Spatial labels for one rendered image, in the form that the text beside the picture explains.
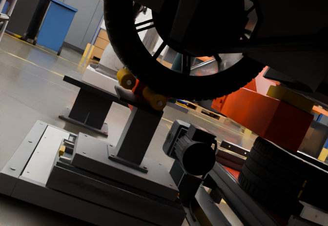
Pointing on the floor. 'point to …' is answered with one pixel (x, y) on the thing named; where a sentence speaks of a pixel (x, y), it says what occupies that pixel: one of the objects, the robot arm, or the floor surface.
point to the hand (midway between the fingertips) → (137, 4)
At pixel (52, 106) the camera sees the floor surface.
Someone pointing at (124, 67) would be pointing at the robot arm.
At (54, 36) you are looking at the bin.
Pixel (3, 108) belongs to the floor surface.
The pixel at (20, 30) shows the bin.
